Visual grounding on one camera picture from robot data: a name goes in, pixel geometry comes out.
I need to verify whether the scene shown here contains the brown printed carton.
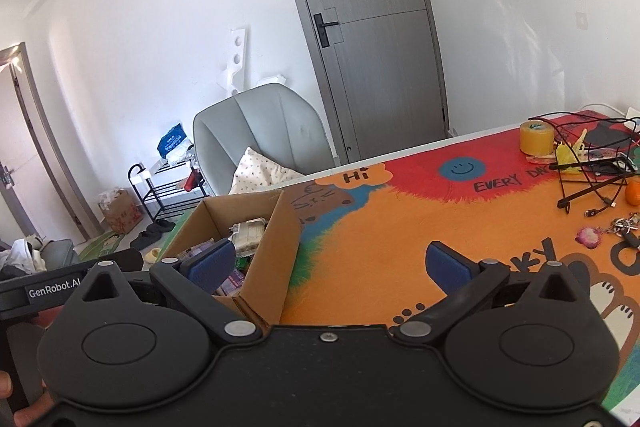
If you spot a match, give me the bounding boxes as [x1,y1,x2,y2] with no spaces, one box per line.
[98,187,142,235]

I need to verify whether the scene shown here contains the colourful cartoon table mat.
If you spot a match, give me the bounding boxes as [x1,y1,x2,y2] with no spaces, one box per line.
[74,108,640,417]

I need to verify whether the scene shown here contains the grey room door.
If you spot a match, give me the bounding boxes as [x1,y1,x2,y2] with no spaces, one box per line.
[295,0,449,162]

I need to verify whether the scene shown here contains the yellow tape roll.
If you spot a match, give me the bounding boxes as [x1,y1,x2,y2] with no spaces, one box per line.
[520,120,555,156]

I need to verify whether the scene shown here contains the black cable bundle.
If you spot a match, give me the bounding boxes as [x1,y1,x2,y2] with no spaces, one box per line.
[529,111,640,219]

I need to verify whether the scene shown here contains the black slippers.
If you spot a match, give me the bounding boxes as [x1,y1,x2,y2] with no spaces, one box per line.
[129,219,176,251]

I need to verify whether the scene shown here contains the black metal shoe rack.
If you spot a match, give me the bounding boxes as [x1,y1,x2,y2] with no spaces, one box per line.
[127,158,207,221]

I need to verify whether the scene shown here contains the purple bread packet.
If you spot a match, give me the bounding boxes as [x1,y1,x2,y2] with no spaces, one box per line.
[216,269,245,297]

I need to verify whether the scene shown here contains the metal key bunch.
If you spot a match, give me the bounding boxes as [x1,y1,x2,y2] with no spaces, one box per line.
[608,212,640,251]

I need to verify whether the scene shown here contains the brown cardboard box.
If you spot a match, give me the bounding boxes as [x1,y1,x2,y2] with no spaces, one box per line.
[163,191,302,329]

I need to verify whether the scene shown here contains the yellow slippers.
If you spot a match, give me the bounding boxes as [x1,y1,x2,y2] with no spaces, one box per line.
[143,248,160,265]

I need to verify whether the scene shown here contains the small orange tangerine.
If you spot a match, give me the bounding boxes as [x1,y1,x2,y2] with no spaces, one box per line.
[625,178,640,207]

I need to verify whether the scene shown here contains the clear white wafer packet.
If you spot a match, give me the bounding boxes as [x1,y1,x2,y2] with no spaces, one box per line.
[230,218,268,258]

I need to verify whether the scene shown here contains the person's left hand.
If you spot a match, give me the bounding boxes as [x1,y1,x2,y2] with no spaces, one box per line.
[0,305,64,427]

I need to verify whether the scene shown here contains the pink flower keychain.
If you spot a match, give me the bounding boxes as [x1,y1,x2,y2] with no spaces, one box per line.
[575,227,602,249]

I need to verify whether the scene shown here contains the grey upholstered chair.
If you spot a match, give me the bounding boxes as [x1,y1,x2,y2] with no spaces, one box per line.
[193,83,335,196]

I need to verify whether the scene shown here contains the dotted white cushion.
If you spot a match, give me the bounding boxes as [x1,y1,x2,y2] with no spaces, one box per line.
[229,147,303,195]

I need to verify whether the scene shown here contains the blue plastic bag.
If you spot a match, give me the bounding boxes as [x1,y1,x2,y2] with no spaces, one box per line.
[156,124,186,159]

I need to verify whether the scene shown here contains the yellow plastic toy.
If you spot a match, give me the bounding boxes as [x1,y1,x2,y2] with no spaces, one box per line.
[555,129,588,174]

